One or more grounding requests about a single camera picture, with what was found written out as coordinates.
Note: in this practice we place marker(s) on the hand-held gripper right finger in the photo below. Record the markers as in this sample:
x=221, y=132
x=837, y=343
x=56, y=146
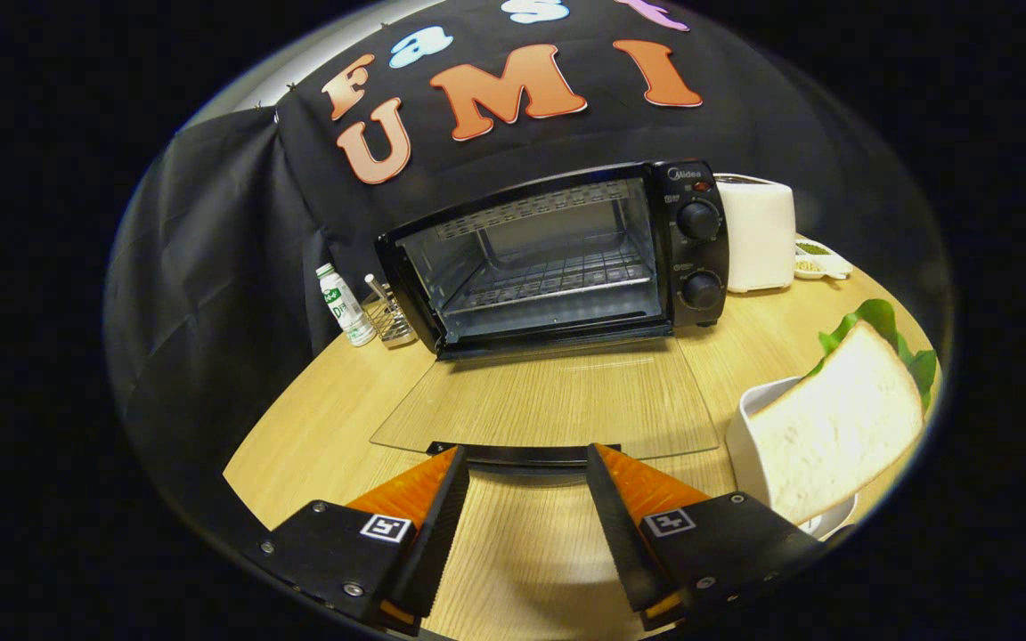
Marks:
x=620, y=534

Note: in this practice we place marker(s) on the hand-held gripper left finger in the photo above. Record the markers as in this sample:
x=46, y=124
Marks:
x=437, y=534

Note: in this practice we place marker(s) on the lettuce sandwich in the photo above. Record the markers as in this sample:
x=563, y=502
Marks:
x=834, y=427

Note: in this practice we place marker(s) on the black toaster oven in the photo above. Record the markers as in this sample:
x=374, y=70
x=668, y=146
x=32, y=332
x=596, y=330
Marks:
x=700, y=258

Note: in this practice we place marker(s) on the white pop-up toaster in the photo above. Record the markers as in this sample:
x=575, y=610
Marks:
x=762, y=240

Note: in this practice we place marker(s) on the white bowl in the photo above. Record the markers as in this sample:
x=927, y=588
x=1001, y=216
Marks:
x=745, y=436

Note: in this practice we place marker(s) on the small white drink bottle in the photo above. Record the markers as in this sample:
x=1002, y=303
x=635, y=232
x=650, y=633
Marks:
x=348, y=312

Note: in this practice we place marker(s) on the white seasoning dish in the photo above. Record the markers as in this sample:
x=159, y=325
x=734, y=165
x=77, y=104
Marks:
x=820, y=265

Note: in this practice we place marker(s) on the black backdrop cloth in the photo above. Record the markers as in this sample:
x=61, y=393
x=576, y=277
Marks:
x=237, y=223

